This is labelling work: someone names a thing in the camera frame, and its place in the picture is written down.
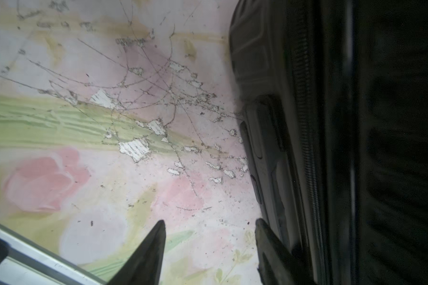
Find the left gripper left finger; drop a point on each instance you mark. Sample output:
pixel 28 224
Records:
pixel 144 265

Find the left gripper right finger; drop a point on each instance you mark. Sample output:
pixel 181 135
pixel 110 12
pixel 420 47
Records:
pixel 276 265

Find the black hard-shell suitcase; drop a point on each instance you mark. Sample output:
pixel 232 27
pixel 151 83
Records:
pixel 335 105

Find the aluminium mounting rail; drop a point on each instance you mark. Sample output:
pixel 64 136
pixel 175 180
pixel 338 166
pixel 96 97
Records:
pixel 23 262

